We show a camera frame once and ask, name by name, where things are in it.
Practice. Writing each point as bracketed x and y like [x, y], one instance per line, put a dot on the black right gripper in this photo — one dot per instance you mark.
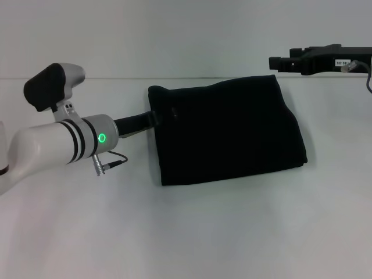
[337, 59]

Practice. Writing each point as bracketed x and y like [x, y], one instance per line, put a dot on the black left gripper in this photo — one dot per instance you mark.
[132, 125]

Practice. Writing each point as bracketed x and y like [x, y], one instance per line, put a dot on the black t-shirt with white print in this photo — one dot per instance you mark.
[226, 128]

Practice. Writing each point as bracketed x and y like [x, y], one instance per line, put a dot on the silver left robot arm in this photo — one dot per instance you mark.
[43, 148]

